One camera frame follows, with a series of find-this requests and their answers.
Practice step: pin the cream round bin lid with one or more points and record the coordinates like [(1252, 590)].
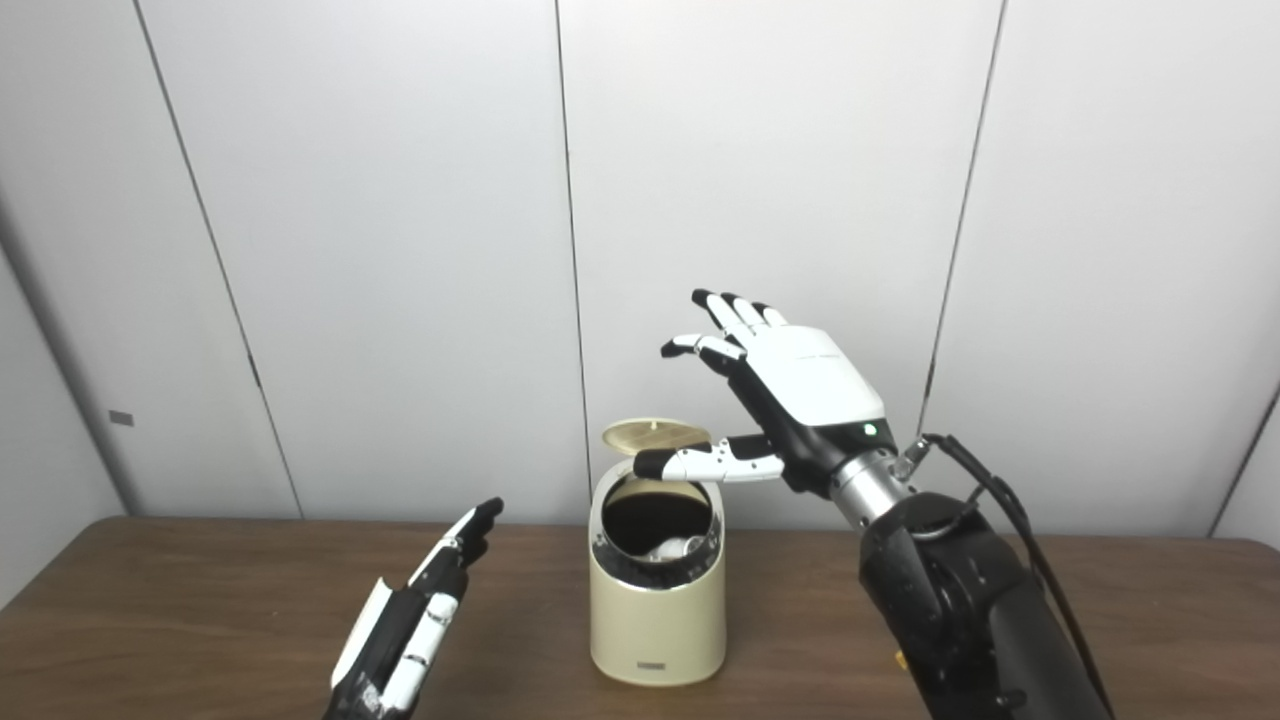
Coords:
[(650, 435)]

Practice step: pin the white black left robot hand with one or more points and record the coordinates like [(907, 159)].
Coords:
[(395, 640)]

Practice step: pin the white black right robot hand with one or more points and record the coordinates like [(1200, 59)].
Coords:
[(815, 385)]

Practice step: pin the cream-colored bin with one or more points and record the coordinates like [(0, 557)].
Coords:
[(655, 620)]

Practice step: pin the small white plastic bottle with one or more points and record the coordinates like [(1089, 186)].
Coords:
[(675, 548)]

